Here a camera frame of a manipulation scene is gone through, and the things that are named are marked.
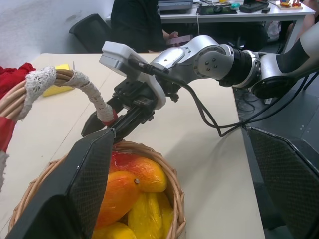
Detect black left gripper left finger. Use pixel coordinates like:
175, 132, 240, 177
4, 129, 117, 239

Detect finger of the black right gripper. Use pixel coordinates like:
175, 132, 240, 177
81, 96, 125, 137

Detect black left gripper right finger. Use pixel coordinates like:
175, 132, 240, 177
248, 126, 319, 239

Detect bystander bare hand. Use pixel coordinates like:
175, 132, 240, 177
162, 31, 179, 47

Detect yellow sponge block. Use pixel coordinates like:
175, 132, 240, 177
42, 63, 75, 98

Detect orange mango with stem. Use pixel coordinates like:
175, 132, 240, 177
94, 170, 142, 230

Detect person in black shirt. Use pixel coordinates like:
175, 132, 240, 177
110, 0, 180, 53

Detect small yellow fruit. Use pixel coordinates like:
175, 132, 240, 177
91, 221, 137, 239

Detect dark maroon phone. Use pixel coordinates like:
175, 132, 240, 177
166, 34, 194, 46

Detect red and orange mango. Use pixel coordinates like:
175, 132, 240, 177
109, 152, 169, 194

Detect black office chair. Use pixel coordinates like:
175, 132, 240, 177
69, 13, 113, 54

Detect large yellow fruit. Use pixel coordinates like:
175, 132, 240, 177
127, 191, 175, 239

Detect red cloth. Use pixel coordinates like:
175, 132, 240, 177
0, 62, 37, 100

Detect grey laptop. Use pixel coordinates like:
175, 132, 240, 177
158, 0, 194, 14

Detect black desk mat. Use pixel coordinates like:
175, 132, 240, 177
197, 5, 238, 16

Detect white office desk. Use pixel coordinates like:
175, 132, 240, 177
105, 1, 316, 47

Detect black keyboard device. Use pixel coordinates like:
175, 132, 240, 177
239, 0, 270, 13

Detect white bag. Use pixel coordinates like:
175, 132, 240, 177
268, 20, 282, 42

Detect colourful wooden toy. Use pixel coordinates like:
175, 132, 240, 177
278, 0, 304, 10

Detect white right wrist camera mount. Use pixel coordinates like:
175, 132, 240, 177
99, 41, 167, 110

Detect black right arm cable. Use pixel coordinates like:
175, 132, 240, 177
128, 58, 319, 138

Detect black floor cables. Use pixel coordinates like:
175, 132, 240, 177
234, 88, 258, 113

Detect wicker basket with lace handle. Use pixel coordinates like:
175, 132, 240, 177
0, 66, 187, 239

